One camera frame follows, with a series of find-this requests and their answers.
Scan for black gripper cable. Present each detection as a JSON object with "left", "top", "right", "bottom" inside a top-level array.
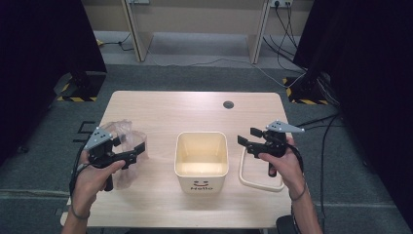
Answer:
[
  {"left": 285, "top": 142, "right": 305, "bottom": 174},
  {"left": 68, "top": 145, "right": 90, "bottom": 198}
]

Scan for long black floor cable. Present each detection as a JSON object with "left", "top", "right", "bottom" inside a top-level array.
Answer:
[{"left": 294, "top": 112, "right": 343, "bottom": 230}]

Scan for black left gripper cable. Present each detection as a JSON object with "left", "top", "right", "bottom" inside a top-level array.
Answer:
[{"left": 68, "top": 145, "right": 90, "bottom": 198}]

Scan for cream bucket lid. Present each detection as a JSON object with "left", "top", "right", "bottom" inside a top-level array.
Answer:
[{"left": 238, "top": 146, "right": 287, "bottom": 193}]

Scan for clear plastic bag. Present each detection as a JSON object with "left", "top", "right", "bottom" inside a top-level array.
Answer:
[{"left": 99, "top": 119, "right": 149, "bottom": 191}]

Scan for black cable with yellow plug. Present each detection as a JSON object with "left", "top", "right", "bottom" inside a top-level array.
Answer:
[{"left": 95, "top": 32, "right": 134, "bottom": 53}]

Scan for dark curtain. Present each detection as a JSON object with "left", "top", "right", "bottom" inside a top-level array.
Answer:
[
  {"left": 0, "top": 0, "right": 108, "bottom": 165},
  {"left": 292, "top": 0, "right": 413, "bottom": 230}
]

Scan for black hanging outlet cables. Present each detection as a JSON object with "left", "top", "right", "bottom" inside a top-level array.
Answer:
[{"left": 262, "top": 3, "right": 308, "bottom": 74}]

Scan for cream plastic bin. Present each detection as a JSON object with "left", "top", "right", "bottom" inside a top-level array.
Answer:
[{"left": 173, "top": 131, "right": 229, "bottom": 196}]

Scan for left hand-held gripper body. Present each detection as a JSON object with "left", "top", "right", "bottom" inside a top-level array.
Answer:
[{"left": 83, "top": 126, "right": 137, "bottom": 192}]

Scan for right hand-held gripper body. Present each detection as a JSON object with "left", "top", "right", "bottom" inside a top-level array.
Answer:
[{"left": 245, "top": 119, "right": 306, "bottom": 178}]

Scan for white floor cable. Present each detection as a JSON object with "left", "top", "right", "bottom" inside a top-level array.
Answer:
[{"left": 148, "top": 57, "right": 306, "bottom": 90}]

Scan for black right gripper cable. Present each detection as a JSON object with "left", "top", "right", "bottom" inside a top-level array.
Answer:
[{"left": 285, "top": 142, "right": 305, "bottom": 174}]

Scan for person's right hand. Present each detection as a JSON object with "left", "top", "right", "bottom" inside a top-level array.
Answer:
[{"left": 257, "top": 136, "right": 307, "bottom": 196}]

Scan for dark wrist band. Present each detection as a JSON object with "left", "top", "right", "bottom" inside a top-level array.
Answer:
[
  {"left": 70, "top": 204, "right": 91, "bottom": 221},
  {"left": 288, "top": 184, "right": 308, "bottom": 202}
]

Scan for person's left hand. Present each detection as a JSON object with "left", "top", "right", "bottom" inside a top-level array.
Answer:
[{"left": 70, "top": 150, "right": 127, "bottom": 213}]

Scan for stand base with hazard tape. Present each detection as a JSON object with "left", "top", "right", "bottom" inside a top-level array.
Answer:
[
  {"left": 282, "top": 71, "right": 329, "bottom": 106},
  {"left": 53, "top": 70, "right": 107, "bottom": 102}
]

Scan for white wall power outlet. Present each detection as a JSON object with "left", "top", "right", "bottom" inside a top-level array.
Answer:
[{"left": 269, "top": 0, "right": 294, "bottom": 9}]

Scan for dark rounded object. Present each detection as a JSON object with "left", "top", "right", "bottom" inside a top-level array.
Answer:
[{"left": 275, "top": 214, "right": 297, "bottom": 234}]

